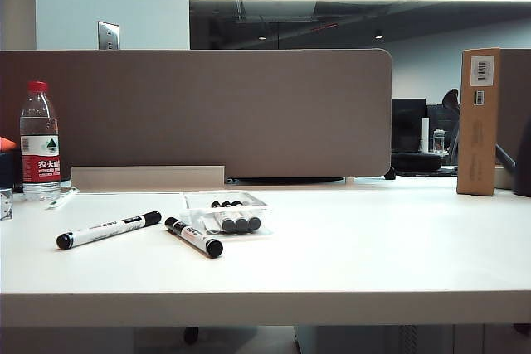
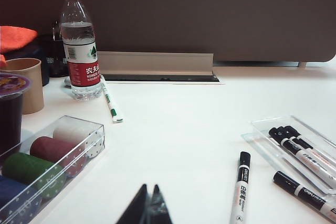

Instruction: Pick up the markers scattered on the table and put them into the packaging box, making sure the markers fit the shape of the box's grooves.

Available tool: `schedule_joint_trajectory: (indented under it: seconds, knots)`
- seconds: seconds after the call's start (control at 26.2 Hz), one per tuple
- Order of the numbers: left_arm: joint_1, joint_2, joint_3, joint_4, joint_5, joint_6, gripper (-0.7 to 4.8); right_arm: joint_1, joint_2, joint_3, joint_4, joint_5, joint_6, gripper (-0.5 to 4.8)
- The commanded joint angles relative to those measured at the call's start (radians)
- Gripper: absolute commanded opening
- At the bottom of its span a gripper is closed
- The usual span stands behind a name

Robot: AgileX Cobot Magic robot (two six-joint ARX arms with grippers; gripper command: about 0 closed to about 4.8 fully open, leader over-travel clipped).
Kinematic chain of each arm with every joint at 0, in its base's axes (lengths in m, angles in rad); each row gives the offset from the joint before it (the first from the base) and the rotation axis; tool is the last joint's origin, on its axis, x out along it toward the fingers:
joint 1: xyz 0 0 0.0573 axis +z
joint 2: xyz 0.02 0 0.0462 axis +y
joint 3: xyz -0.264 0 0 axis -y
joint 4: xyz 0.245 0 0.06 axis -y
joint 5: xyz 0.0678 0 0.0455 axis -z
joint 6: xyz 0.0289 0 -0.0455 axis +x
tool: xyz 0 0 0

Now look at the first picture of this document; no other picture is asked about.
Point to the clear plastic marker packaging box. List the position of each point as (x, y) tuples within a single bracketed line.
[(193, 198)]

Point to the tall brown cardboard box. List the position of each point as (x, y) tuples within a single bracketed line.
[(477, 142)]

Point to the black flat partition base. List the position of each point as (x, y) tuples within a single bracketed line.
[(286, 180)]

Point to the brown desk partition panel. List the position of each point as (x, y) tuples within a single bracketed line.
[(207, 113)]

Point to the beige low desk riser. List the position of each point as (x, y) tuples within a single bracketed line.
[(145, 177)]

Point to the black partition clamp knob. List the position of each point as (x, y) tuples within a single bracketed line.
[(390, 173)]

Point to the red ceiling led sign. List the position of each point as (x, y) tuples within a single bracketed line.
[(323, 28)]

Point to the black computer monitor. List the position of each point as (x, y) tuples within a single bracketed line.
[(408, 122)]

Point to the black round cushion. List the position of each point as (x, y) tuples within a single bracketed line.
[(415, 161)]

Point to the white slim cylinder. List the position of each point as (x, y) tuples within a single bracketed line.
[(425, 134)]

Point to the small clear glass bottle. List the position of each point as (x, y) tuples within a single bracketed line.
[(439, 142)]

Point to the white table leg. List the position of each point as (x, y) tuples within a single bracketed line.
[(305, 339)]

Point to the dark office chair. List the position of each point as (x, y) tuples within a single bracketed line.
[(450, 99)]

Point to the black caster wheel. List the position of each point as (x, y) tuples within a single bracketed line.
[(191, 334)]

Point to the clear red-label water bottle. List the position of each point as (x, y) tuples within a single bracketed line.
[(40, 163)]

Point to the dark blue object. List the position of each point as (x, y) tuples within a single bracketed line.
[(9, 167)]

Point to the brown neighbouring partition panel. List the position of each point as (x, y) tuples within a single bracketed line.
[(514, 88)]

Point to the dark rounded object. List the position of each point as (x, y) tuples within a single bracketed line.
[(523, 163)]

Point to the orange object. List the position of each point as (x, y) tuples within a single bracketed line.
[(6, 143)]

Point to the small silver metal block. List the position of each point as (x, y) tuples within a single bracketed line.
[(6, 205)]

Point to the metal wall switch plate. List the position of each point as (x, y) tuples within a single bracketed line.
[(108, 35)]

